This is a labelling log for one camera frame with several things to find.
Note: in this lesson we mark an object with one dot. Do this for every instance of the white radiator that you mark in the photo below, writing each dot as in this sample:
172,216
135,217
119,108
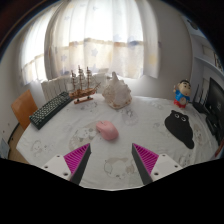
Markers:
55,87

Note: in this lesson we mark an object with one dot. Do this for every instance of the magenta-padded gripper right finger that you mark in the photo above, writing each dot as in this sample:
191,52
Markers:
164,165

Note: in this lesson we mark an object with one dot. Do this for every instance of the black computer monitor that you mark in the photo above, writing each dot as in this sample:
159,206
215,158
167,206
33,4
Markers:
216,100

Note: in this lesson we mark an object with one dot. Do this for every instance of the large white conch shell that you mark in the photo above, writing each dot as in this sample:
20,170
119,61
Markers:
116,93

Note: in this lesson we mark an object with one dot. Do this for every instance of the black router with antennas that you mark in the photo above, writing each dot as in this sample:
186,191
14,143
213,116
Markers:
200,106

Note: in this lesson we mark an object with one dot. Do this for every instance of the black cat-shaped mouse pad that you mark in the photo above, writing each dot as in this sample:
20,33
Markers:
180,128

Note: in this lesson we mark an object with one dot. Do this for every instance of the wooden model sailing ship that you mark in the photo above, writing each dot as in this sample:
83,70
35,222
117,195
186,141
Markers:
81,94

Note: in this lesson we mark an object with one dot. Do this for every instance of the pink computer mouse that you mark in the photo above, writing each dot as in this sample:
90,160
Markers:
107,130

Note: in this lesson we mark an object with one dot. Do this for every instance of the white wall shelf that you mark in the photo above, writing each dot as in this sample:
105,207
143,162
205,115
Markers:
208,58

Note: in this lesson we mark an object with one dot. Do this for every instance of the black computer keyboard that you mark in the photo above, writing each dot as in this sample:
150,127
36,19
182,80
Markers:
50,110

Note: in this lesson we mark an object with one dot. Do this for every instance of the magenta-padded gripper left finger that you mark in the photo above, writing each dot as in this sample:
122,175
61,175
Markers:
58,165

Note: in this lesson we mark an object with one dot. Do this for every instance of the orange wooden chair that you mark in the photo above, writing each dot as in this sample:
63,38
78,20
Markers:
24,108

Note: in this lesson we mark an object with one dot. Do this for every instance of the white cartoon-print tablecloth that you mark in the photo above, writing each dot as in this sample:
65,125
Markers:
140,130

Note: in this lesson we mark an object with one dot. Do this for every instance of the cartoon boy figurine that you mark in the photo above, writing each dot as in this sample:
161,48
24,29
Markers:
182,95

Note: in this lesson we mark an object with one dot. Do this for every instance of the white star-print curtain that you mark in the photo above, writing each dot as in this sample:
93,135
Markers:
96,36

